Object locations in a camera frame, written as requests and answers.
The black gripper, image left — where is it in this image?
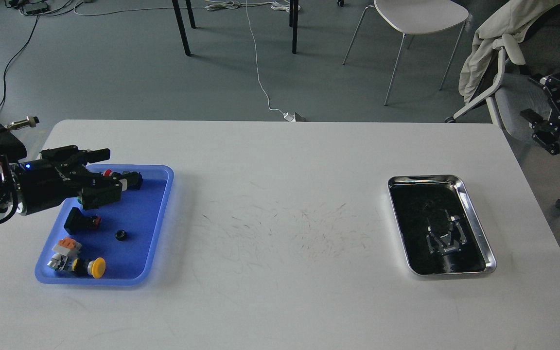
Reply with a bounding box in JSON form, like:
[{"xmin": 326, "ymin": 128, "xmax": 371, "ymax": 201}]
[{"xmin": 14, "ymin": 145, "xmax": 143, "ymax": 216}]

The blue plastic tray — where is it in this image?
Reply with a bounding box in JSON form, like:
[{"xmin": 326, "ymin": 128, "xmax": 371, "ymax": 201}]
[{"xmin": 34, "ymin": 163, "xmax": 174, "ymax": 286}]

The silver metal tray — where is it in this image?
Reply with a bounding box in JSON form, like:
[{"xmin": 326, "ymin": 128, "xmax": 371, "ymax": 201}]
[{"xmin": 387, "ymin": 175, "xmax": 497, "ymax": 279}]

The black red push button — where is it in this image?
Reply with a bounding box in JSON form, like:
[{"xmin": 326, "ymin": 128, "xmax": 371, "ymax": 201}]
[{"xmin": 64, "ymin": 208, "xmax": 102, "ymax": 235}]

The grey office chair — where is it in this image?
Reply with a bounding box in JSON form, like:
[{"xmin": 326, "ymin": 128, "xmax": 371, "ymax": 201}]
[{"xmin": 445, "ymin": 0, "xmax": 560, "ymax": 210}]

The yellow mushroom push button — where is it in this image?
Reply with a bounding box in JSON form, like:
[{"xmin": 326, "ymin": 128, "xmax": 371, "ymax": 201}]
[{"xmin": 71, "ymin": 257, "xmax": 106, "ymax": 279}]

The beige jacket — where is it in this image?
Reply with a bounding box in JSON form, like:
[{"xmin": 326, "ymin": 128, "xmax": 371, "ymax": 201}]
[{"xmin": 458, "ymin": 0, "xmax": 560, "ymax": 103}]

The white chair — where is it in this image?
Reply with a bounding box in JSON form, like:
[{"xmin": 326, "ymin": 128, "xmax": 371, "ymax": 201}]
[{"xmin": 342, "ymin": 0, "xmax": 470, "ymax": 106}]

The black table leg left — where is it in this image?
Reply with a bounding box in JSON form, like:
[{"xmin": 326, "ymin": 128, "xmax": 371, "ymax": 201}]
[{"xmin": 172, "ymin": 0, "xmax": 196, "ymax": 57}]

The black table leg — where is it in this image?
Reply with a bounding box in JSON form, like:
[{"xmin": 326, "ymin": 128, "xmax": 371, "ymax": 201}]
[
  {"xmin": 289, "ymin": 0, "xmax": 299, "ymax": 54},
  {"xmin": 172, "ymin": 0, "xmax": 196, "ymax": 57}
]

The white power adapter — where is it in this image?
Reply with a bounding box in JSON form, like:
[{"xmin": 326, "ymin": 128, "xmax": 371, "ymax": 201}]
[{"xmin": 283, "ymin": 112, "xmax": 306, "ymax": 122}]

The black table leg right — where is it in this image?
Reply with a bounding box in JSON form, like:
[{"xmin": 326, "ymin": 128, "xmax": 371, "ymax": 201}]
[{"xmin": 289, "ymin": 0, "xmax": 299, "ymax": 54}]

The orange white switch block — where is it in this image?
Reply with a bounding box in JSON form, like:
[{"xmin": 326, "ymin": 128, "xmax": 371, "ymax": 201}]
[{"xmin": 47, "ymin": 237, "xmax": 83, "ymax": 272}]

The black cable on floor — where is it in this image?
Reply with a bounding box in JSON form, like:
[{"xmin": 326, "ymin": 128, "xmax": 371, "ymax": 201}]
[{"xmin": 0, "ymin": 0, "xmax": 86, "ymax": 122}]

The white cable on floor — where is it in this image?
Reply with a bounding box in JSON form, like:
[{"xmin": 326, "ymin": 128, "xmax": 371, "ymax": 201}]
[{"xmin": 74, "ymin": 0, "xmax": 301, "ymax": 117}]

